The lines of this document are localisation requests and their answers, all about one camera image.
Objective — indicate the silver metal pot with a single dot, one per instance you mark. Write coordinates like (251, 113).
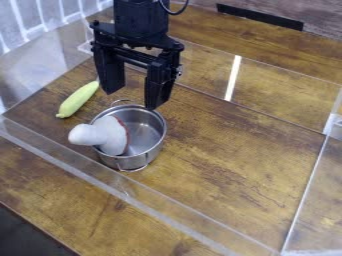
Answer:
(147, 129)

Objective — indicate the clear acrylic enclosure wall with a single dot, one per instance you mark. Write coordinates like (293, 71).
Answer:
(246, 183)

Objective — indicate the yellow handled metal utensil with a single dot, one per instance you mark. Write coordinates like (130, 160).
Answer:
(76, 100)

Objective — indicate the black strip on wall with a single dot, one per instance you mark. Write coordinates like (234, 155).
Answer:
(260, 17)

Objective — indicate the white red plush mushroom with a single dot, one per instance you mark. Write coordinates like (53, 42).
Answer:
(107, 133)

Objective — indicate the clear acrylic triangle bracket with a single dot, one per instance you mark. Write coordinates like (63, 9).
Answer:
(84, 47)

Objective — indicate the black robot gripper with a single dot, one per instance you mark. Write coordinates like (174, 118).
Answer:
(136, 36)

